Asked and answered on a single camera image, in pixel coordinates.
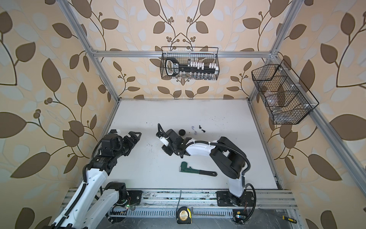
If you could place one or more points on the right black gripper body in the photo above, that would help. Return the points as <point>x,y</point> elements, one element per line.
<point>169,149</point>

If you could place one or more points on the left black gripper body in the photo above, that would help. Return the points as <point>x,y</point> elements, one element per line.
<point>119,150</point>

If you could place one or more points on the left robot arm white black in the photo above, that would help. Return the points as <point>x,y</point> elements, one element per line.
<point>81,212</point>

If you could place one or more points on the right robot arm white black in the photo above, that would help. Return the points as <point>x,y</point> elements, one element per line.
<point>229,158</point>

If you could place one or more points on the black round charging case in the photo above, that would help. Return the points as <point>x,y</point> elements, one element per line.
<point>182,132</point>

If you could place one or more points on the green black pipe wrench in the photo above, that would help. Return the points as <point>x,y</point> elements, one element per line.
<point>186,169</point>

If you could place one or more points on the yellow black tape measure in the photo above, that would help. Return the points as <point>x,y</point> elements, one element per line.
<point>183,216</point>

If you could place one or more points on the black socket set holder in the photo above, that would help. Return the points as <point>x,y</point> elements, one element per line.
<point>189,68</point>

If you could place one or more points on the yellow black screwdriver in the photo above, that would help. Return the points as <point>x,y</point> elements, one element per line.
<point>289,219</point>

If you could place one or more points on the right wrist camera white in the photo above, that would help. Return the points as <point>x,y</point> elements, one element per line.
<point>164,141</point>

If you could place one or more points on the back wire basket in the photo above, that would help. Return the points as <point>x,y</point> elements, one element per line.
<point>190,52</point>

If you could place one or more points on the wire basket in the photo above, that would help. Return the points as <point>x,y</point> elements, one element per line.
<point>190,52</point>
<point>286,97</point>

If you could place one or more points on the right wire basket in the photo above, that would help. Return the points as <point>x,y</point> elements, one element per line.
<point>286,97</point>

